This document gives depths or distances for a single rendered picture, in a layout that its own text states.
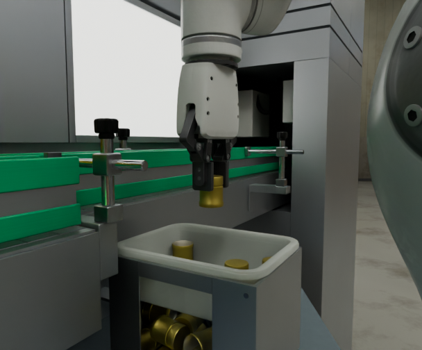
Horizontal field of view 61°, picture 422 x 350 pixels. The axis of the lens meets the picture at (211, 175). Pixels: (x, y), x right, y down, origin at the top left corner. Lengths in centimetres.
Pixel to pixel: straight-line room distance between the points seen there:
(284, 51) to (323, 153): 35
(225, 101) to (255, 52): 80
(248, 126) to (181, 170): 67
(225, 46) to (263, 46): 80
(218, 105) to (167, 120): 52
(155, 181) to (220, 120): 25
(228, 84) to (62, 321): 35
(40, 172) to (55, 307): 14
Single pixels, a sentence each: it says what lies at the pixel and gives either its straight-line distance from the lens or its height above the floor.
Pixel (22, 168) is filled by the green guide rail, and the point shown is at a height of 113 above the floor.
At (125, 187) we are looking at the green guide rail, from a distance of 64.
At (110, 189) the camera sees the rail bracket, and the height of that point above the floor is 109.
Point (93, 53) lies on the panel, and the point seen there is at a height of 134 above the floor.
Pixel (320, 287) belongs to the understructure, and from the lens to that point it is 127.
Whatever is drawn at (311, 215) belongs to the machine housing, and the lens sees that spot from 121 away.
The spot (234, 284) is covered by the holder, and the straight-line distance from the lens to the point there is 41.
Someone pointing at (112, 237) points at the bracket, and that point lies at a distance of 47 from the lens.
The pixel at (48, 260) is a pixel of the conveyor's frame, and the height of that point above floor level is 103.
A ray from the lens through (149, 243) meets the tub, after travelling 57.
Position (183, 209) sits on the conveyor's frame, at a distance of 75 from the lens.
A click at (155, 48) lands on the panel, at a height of 139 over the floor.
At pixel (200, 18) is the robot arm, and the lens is 50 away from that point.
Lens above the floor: 115
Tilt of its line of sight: 5 degrees down
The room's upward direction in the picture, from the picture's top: straight up
